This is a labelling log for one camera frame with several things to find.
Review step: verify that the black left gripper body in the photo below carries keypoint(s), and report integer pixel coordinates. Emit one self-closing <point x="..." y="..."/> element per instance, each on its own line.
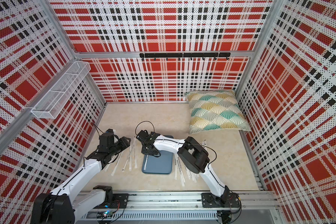
<point x="118" y="146"/>

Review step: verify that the blue storage box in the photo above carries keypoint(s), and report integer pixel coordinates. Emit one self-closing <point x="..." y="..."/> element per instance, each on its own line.
<point x="161" y="165"/>

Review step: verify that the white wrapped straw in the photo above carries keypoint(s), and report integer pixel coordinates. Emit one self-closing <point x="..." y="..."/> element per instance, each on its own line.
<point x="176" y="168"/>
<point x="128" y="163"/>
<point x="116" y="164"/>
<point x="188" y="172"/>
<point x="180" y="172"/>

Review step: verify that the geometric patterned cushion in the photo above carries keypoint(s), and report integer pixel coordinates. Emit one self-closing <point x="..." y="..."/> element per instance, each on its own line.
<point x="214" y="110"/>

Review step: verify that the black hook rail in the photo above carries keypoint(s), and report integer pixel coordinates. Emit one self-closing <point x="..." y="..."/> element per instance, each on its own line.
<point x="185" y="55"/>

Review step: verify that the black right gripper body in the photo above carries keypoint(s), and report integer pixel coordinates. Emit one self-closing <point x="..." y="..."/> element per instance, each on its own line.
<point x="145" y="150"/>

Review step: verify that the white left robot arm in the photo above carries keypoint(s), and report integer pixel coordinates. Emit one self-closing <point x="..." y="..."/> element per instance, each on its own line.
<point x="61" y="205"/>

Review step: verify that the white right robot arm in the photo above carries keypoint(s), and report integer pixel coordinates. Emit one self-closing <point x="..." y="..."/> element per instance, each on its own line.
<point x="192" y="154"/>

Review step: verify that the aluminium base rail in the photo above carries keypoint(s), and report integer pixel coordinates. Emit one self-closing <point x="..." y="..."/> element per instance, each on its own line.
<point x="251" y="207"/>

